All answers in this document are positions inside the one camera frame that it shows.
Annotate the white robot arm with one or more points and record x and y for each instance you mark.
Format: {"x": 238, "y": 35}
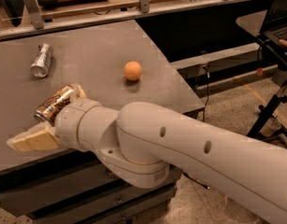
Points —
{"x": 139, "y": 143}

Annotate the orange fruit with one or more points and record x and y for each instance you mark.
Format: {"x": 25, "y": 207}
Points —
{"x": 132, "y": 71}

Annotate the metal frame rail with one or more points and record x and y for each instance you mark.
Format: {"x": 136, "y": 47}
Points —
{"x": 38, "y": 20}

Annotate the silver redbull can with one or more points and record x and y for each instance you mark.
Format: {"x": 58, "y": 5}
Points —
{"x": 41, "y": 65}

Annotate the gold soda can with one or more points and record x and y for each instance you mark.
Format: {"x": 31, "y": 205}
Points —
{"x": 50, "y": 108}

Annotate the grey drawer cabinet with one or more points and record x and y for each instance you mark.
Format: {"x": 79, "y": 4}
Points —
{"x": 67, "y": 186}

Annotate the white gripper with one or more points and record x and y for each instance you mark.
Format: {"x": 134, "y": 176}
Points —
{"x": 65, "y": 121}

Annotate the black laptop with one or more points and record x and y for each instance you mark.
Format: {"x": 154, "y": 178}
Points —
{"x": 274, "y": 26}

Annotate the black metal stand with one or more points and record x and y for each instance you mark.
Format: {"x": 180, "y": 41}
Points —
{"x": 266, "y": 112}

